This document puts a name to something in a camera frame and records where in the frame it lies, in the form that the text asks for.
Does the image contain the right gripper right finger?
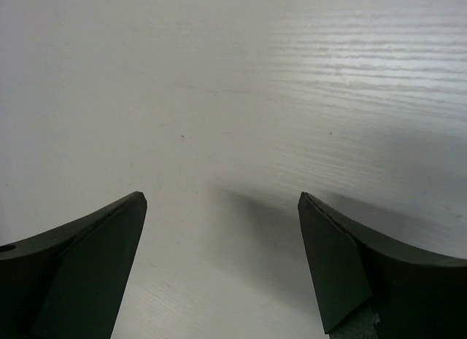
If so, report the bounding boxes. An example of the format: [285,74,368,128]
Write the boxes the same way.
[298,192,466,339]

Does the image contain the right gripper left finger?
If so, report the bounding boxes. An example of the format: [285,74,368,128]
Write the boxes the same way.
[1,192,147,338]

